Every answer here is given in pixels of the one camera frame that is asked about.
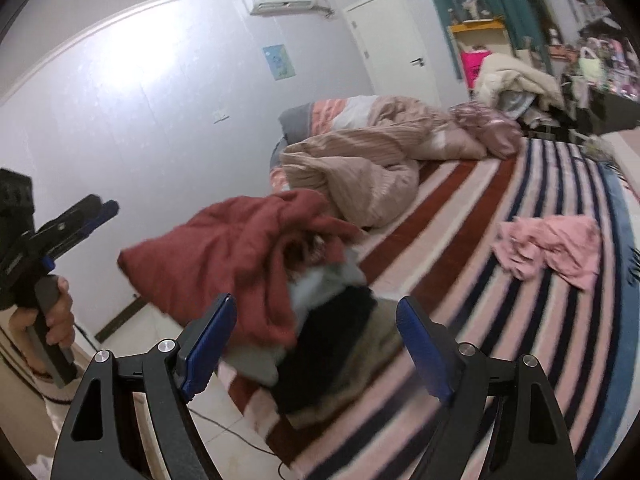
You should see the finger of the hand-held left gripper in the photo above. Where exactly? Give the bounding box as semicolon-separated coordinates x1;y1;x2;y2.
42;200;121;262
30;194;104;242

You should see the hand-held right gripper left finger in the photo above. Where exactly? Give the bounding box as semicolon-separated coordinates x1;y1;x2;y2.
50;293;238;480

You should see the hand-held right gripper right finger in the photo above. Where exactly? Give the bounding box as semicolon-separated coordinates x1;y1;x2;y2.
395;296;591;480

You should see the red knit sweater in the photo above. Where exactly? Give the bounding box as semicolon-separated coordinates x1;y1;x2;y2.
117;190;369;352

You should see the person's left hand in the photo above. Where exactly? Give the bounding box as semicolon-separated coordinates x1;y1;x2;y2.
10;276;76;356

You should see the beige knit sweater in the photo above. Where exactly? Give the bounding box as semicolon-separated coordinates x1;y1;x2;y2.
284;305;407;432

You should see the striped printed blanket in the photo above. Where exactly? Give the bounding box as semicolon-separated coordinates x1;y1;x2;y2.
220;137;640;480

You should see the black garment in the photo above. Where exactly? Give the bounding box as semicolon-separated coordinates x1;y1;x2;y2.
272;287;382;414

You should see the light grey garment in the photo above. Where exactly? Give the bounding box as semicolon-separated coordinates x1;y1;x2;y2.
219;264;369;387

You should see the pink crumpled garment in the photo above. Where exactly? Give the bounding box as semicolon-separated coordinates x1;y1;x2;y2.
492;213;604;291

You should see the pink striped quilt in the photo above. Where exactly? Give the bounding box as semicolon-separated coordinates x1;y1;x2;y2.
269;95;489;234

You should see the pink satin bag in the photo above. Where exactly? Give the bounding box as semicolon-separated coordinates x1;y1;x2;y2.
447;100;525;160

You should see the crumpled clear plastic bag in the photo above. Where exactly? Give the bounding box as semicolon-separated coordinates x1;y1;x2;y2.
584;142;621;167

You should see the white air conditioner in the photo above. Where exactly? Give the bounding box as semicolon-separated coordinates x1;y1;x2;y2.
242;0;332;16

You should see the pink shopping bag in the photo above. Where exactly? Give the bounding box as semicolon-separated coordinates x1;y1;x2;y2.
459;49;489;92

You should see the white duvet pile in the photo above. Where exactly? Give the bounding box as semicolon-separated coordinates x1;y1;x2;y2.
472;52;566;114

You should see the dark desk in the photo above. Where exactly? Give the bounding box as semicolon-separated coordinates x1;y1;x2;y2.
559;72;640;137

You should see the white door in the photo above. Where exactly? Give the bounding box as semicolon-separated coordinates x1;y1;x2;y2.
342;0;441;109

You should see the light green tote bag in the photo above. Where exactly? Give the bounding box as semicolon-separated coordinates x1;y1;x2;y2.
577;47;604;84

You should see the glass display case with coral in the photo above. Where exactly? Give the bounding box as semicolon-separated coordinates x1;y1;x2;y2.
442;0;487;25

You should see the dark tall bookshelf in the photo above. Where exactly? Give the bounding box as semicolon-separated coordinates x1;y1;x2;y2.
554;0;640;97

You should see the small blue wall poster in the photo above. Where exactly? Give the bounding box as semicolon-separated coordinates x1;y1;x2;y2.
262;43;295;81

